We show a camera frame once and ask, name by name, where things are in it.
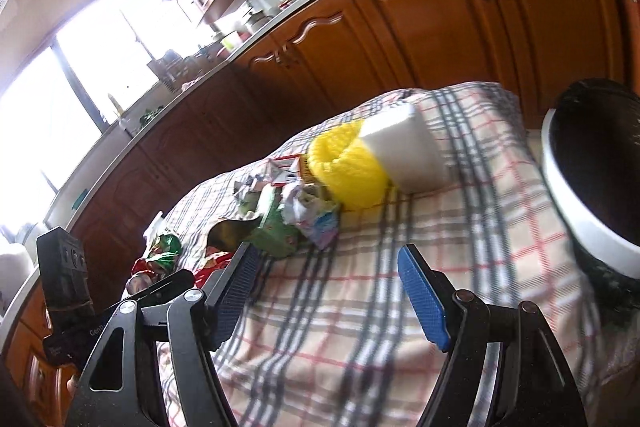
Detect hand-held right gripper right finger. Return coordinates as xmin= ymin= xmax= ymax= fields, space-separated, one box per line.
xmin=397 ymin=244 xmax=588 ymax=427

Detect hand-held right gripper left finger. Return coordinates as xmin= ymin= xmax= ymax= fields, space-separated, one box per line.
xmin=70 ymin=243 xmax=263 ymax=427

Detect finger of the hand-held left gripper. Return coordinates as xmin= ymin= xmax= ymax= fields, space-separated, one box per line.
xmin=134 ymin=269 xmax=196 ymax=309

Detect red wrapper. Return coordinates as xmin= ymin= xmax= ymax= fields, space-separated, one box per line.
xmin=192 ymin=248 xmax=236 ymax=290

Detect dark brown wrapper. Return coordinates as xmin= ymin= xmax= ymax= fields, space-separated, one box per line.
xmin=207 ymin=216 xmax=262 ymax=254

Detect green carton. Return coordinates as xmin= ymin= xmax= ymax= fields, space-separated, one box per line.
xmin=245 ymin=186 xmax=302 ymax=258

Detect paper scrap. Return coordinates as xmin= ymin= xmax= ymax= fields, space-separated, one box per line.
xmin=234 ymin=174 xmax=272 ymax=208

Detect pastel wrapper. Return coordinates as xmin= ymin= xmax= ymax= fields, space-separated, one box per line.
xmin=282 ymin=183 xmax=343 ymax=250

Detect small red white box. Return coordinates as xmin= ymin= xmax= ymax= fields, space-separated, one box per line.
xmin=267 ymin=155 xmax=308 ymax=185

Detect yellow knitted hat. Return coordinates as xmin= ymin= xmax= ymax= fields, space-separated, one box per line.
xmin=306 ymin=119 xmax=396 ymax=212

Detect white foam block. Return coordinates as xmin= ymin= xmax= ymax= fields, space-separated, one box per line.
xmin=359 ymin=103 xmax=453 ymax=194

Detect white trash bin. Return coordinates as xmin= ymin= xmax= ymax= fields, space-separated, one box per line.
xmin=541 ymin=107 xmax=640 ymax=280

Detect black and white bin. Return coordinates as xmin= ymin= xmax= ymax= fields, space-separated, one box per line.
xmin=550 ymin=78 xmax=640 ymax=323

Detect crushed red can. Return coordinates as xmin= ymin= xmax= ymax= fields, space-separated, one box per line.
xmin=126 ymin=257 xmax=166 ymax=295

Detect plaid blanket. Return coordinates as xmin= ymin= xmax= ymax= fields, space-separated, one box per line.
xmin=145 ymin=82 xmax=640 ymax=427

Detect kitchen window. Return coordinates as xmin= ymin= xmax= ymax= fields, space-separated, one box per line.
xmin=0 ymin=0 xmax=201 ymax=233

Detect white lidded pot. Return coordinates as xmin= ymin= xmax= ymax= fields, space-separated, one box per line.
xmin=240 ymin=9 xmax=272 ymax=36

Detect wooden lower kitchen cabinets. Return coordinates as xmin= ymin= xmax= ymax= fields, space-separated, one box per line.
xmin=10 ymin=0 xmax=640 ymax=427

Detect white kitchen countertop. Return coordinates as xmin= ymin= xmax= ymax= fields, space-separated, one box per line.
xmin=0 ymin=0 xmax=588 ymax=333

